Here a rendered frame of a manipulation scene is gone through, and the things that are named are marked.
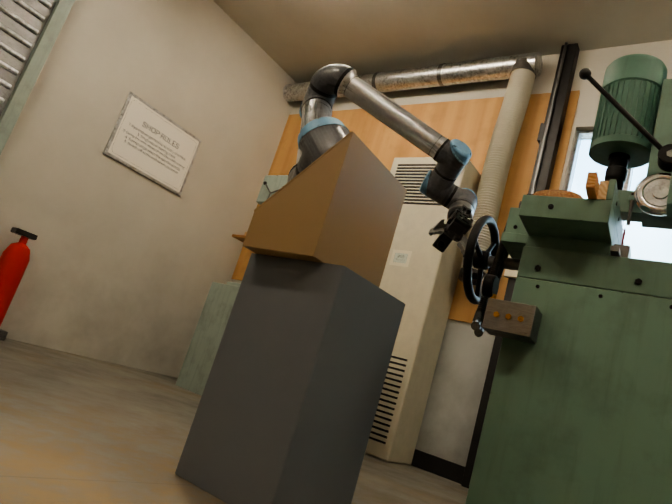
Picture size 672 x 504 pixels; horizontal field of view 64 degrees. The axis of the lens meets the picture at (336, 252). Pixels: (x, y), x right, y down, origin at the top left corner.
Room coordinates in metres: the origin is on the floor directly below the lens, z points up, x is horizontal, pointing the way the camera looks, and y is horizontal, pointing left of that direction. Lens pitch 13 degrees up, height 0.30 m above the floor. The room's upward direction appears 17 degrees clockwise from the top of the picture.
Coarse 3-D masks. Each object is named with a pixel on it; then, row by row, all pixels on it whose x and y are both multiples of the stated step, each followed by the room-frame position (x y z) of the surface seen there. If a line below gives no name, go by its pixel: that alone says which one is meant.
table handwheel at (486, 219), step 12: (480, 228) 1.57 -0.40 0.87; (492, 228) 1.68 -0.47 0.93; (468, 240) 1.56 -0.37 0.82; (492, 240) 1.73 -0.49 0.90; (468, 252) 1.55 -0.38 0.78; (480, 252) 1.63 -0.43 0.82; (492, 252) 1.76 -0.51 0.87; (468, 264) 1.56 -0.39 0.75; (480, 264) 1.65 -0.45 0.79; (504, 264) 1.62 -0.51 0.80; (516, 264) 1.59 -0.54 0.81; (468, 276) 1.58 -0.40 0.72; (480, 276) 1.68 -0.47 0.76; (468, 288) 1.60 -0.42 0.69; (480, 288) 1.69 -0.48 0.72
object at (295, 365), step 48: (240, 288) 1.35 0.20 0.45; (288, 288) 1.25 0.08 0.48; (336, 288) 1.17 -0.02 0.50; (240, 336) 1.32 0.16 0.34; (288, 336) 1.23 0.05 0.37; (336, 336) 1.20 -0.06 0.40; (384, 336) 1.35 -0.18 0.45; (240, 384) 1.29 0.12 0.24; (288, 384) 1.20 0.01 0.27; (336, 384) 1.24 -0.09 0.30; (192, 432) 1.35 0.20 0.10; (240, 432) 1.26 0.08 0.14; (288, 432) 1.18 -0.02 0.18; (336, 432) 1.29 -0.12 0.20; (192, 480) 1.32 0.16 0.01; (240, 480) 1.23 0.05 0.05; (288, 480) 1.19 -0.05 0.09; (336, 480) 1.33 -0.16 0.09
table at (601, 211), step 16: (528, 208) 1.29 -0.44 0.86; (544, 208) 1.27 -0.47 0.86; (560, 208) 1.25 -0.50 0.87; (576, 208) 1.23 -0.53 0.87; (592, 208) 1.21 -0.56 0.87; (608, 208) 1.19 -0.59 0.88; (528, 224) 1.34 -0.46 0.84; (544, 224) 1.31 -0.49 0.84; (560, 224) 1.28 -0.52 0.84; (576, 224) 1.25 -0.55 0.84; (592, 224) 1.22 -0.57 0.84; (608, 224) 1.20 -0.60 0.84; (512, 240) 1.51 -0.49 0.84; (592, 240) 1.31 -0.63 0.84; (608, 240) 1.28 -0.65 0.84; (512, 256) 1.64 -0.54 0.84
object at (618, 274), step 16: (528, 256) 1.38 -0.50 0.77; (544, 256) 1.36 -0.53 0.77; (560, 256) 1.34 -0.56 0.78; (576, 256) 1.32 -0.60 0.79; (592, 256) 1.30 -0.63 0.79; (608, 256) 1.28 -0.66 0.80; (528, 272) 1.38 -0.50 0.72; (544, 272) 1.35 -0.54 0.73; (560, 272) 1.33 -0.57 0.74; (576, 272) 1.31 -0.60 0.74; (592, 272) 1.29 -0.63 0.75; (608, 272) 1.27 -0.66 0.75; (624, 272) 1.25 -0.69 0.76; (640, 272) 1.23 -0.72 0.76; (656, 272) 1.22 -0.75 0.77; (608, 288) 1.27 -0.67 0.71; (624, 288) 1.25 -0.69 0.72; (640, 288) 1.23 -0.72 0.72; (656, 288) 1.21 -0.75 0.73
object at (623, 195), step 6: (618, 192) 1.44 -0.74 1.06; (624, 192) 1.44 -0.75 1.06; (630, 192) 1.43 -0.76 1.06; (624, 198) 1.43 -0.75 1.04; (624, 204) 1.43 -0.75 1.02; (636, 204) 1.42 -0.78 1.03; (624, 210) 1.43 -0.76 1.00; (636, 210) 1.41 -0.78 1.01; (624, 216) 1.46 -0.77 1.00; (636, 216) 1.43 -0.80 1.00
